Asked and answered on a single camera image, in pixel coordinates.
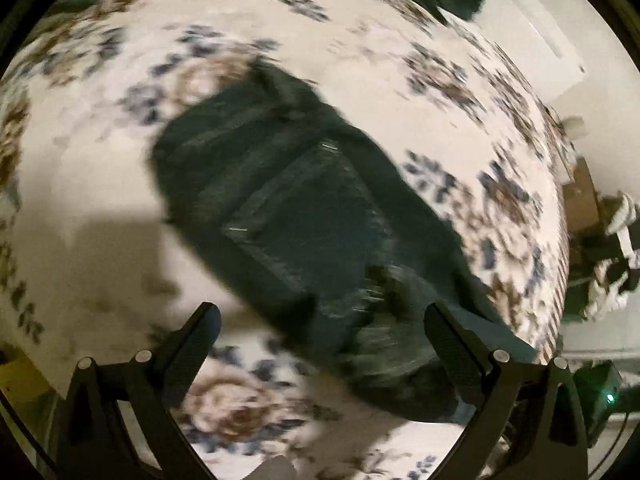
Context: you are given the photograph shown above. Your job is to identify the dark denim pants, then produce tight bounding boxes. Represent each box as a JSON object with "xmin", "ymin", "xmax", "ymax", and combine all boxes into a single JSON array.
[{"xmin": 150, "ymin": 57, "xmax": 541, "ymax": 423}]

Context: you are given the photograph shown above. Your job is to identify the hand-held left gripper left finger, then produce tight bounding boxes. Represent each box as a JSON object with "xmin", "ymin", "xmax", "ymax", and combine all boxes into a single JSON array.
[{"xmin": 55, "ymin": 301, "xmax": 222, "ymax": 480}]

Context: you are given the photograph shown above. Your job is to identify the white headboard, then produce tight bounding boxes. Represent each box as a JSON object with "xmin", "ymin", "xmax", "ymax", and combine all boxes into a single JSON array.
[{"xmin": 477, "ymin": 0, "xmax": 587, "ymax": 77}]

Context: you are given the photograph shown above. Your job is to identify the white nightstand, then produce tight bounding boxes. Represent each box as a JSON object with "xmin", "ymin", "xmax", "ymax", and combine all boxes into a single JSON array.
[{"xmin": 552, "ymin": 107, "xmax": 590, "ymax": 183}]

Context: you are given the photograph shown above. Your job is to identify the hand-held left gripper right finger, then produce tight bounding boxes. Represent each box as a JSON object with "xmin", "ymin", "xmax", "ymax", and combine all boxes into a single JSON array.
[{"xmin": 423, "ymin": 301, "xmax": 588, "ymax": 480}]

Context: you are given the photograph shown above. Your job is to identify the floral bed sheet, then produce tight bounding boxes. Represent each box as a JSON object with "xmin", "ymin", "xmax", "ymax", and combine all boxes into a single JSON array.
[{"xmin": 0, "ymin": 0, "xmax": 571, "ymax": 480}]

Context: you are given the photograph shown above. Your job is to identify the cardboard box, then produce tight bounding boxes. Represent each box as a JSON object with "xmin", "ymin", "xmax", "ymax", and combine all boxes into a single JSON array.
[{"xmin": 562, "ymin": 157, "xmax": 601, "ymax": 233}]

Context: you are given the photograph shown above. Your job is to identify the pile of white clothes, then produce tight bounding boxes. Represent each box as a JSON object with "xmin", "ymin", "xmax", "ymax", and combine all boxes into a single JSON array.
[{"xmin": 585, "ymin": 192, "xmax": 640, "ymax": 321}]

